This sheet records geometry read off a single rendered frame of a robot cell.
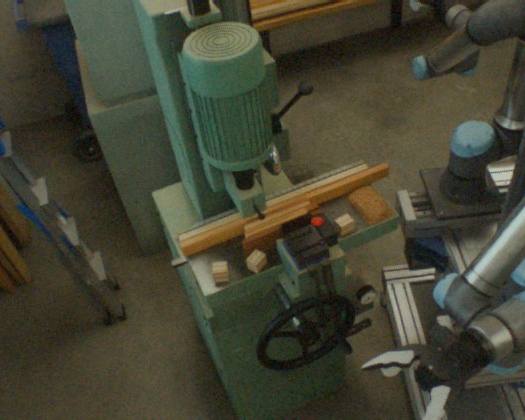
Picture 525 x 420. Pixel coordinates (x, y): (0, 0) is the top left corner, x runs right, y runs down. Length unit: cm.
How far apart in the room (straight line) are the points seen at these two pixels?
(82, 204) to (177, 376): 125
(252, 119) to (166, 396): 143
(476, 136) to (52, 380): 194
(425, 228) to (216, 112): 88
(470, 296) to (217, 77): 68
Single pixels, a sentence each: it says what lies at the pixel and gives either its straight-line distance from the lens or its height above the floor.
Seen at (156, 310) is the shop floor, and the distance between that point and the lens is 268.
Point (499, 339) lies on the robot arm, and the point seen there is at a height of 125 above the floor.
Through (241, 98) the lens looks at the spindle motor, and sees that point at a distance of 127.
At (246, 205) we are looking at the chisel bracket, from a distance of 152.
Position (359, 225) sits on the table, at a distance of 165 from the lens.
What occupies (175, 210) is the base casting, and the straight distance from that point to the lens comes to 191.
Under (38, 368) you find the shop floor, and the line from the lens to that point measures 272.
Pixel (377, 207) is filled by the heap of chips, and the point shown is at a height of 93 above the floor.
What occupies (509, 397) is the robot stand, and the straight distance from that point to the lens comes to 218.
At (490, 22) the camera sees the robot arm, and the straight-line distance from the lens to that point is 155.
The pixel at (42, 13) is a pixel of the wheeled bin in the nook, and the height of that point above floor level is 95.
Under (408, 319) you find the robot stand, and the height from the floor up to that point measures 23.
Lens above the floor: 212
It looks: 46 degrees down
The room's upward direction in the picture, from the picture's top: 8 degrees counter-clockwise
